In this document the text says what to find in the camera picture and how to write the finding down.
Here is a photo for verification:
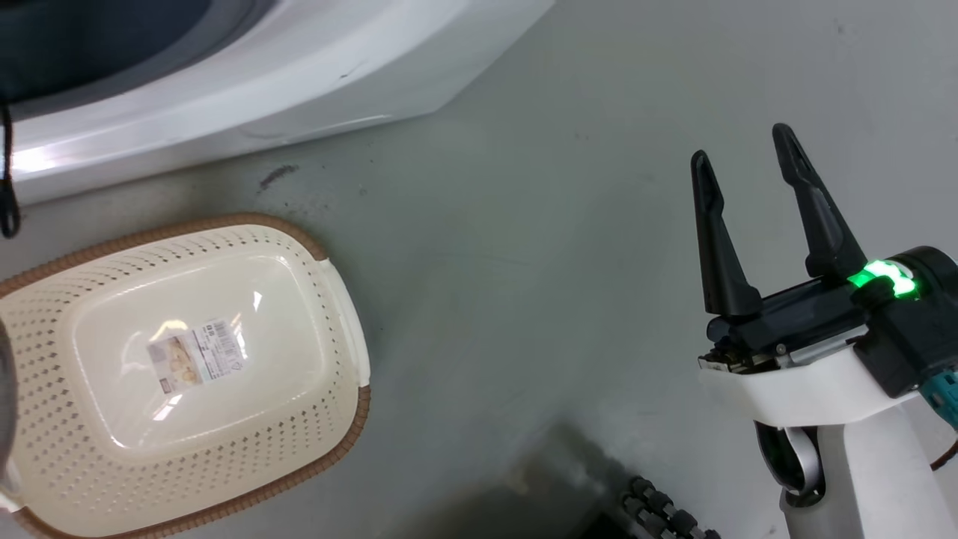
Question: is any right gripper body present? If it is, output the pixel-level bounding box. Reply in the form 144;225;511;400
698;258;923;430

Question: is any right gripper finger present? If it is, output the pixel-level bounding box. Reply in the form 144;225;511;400
690;150;764;318
772;124;869;284

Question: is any white washing machine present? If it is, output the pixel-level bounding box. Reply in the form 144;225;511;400
0;0;556;207

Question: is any cream laundry basket brown rim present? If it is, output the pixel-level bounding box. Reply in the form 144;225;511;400
0;212;373;539

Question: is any grey washing machine door gasket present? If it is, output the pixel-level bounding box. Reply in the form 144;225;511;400
0;0;279;113

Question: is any paper label sticker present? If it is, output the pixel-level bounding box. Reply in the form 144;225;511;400
146;317;249;395

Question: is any black corrugated cable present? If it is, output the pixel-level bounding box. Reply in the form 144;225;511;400
620;475;721;539

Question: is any black drawstring cord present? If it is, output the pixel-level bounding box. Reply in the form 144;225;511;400
0;103;21;240

